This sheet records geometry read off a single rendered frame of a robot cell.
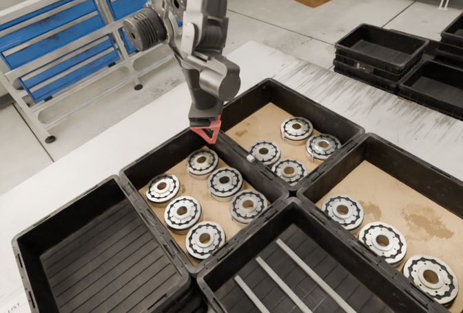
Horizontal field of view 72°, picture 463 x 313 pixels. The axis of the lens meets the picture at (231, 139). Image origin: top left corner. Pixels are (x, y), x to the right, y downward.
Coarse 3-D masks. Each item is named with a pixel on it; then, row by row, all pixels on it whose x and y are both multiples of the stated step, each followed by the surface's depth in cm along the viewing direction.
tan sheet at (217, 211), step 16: (176, 176) 100; (144, 192) 98; (192, 192) 95; (208, 192) 94; (160, 208) 93; (208, 208) 91; (224, 208) 90; (224, 224) 86; (176, 240) 85; (208, 240) 84
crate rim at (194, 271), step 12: (180, 132) 99; (168, 144) 97; (228, 144) 93; (144, 156) 95; (240, 156) 89; (252, 168) 86; (132, 192) 86; (288, 192) 79; (144, 204) 82; (276, 204) 77; (264, 216) 75; (168, 240) 74; (228, 240) 72; (180, 252) 73; (216, 252) 71; (204, 264) 69; (192, 276) 70
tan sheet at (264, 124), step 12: (264, 108) 117; (276, 108) 116; (252, 120) 113; (264, 120) 113; (276, 120) 112; (228, 132) 111; (240, 132) 110; (252, 132) 109; (264, 132) 108; (276, 132) 107; (240, 144) 106; (288, 144) 103; (288, 156) 99; (300, 156) 99; (312, 168) 95
